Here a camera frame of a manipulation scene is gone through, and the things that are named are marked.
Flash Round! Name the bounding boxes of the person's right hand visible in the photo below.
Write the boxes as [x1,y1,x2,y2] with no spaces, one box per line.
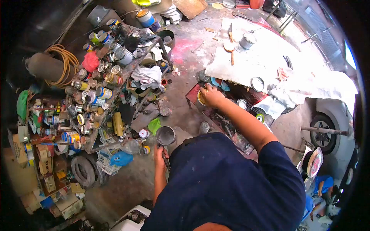
[199,84,227,110]

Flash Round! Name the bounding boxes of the person's left hand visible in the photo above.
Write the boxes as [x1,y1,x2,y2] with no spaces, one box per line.
[153,144,171,174]

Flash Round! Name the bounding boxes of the person's right fingers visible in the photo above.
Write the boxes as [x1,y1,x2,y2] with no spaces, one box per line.
[199,84,214,100]

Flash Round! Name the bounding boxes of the yellow rimmed paint can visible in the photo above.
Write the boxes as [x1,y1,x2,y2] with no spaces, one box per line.
[197,90,208,107]

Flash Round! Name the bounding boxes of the grey metal cup with handle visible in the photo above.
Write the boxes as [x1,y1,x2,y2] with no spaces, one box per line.
[156,126,176,171]

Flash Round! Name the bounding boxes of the green plastic bag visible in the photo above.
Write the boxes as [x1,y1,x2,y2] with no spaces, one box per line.
[147,117,162,136]

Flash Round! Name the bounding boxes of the red low work table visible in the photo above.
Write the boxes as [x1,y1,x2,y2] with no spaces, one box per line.
[185,78,275,158]

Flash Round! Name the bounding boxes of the blue plastic bag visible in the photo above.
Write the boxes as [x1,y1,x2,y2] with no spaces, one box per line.
[110,151,134,167]

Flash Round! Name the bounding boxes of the yellow plastic bottle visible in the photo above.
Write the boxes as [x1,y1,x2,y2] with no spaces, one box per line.
[112,112,125,137]

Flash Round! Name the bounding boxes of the round lid with wooden stick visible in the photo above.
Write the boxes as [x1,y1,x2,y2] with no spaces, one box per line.
[223,42,235,66]

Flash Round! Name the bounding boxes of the silver round can lid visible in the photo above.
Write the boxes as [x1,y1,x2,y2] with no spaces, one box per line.
[250,76,265,92]

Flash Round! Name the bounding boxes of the white crumpled cloth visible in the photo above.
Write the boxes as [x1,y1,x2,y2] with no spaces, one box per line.
[131,65,166,92]

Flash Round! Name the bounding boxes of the white paper cover sheet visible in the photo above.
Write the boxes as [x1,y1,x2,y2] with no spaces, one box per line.
[205,18,359,120]

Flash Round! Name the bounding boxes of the black metal bucket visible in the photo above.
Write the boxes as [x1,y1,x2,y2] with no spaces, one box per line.
[157,30,176,50]

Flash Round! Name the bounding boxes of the silver tin can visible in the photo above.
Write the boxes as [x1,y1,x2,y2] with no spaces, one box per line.
[239,32,257,51]

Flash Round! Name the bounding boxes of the white plastic container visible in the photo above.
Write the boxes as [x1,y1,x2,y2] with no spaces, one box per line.
[110,205,151,231]

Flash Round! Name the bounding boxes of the person's body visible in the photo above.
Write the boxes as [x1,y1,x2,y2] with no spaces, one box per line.
[140,132,307,231]

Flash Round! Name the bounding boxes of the black rubber tyre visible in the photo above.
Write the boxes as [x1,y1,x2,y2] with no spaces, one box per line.
[70,155,108,188]

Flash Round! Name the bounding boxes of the brown wooden board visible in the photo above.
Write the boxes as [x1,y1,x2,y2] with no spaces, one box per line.
[173,0,209,20]

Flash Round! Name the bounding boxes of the cluttered rack of paint cans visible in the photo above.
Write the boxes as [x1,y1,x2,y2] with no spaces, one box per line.
[17,19,174,156]

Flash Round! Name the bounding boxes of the blue paint bucket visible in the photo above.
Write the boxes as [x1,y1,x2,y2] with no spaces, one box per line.
[135,9,156,28]

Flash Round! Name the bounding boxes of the stack of cardboard boxes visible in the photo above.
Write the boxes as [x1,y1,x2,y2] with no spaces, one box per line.
[7,133,86,220]

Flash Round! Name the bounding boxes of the rusty metal bar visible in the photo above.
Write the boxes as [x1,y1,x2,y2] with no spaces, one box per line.
[301,126,350,136]

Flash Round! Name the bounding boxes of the round paint stained disc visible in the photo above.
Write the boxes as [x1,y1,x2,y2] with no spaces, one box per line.
[302,147,324,178]

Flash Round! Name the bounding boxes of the white car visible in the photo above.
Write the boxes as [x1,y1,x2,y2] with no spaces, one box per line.
[301,97,358,174]

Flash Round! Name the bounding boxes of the brown rolled mat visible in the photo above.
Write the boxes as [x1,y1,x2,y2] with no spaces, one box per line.
[25,53,76,84]

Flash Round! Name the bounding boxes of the orange coiled hose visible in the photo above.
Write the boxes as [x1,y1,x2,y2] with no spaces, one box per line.
[44,44,80,89]

